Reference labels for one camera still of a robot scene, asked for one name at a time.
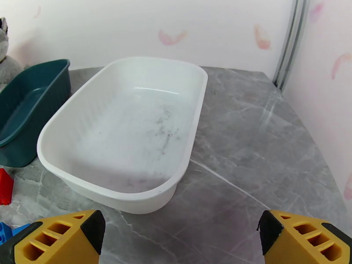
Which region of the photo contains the red lego brick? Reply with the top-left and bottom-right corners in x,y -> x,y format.
0,168 -> 15,206

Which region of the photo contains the blue lego brick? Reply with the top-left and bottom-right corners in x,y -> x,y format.
0,222 -> 30,246

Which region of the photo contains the teal plastic container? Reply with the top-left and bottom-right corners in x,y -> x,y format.
0,59 -> 72,168

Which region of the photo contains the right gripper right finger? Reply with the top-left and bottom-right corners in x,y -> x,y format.
257,209 -> 352,264

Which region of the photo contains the white plastic container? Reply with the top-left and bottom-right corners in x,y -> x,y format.
36,56 -> 209,215

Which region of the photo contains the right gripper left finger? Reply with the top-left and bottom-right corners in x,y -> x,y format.
0,209 -> 106,264

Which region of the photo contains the husky plush toy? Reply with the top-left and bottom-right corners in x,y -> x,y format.
0,17 -> 24,92

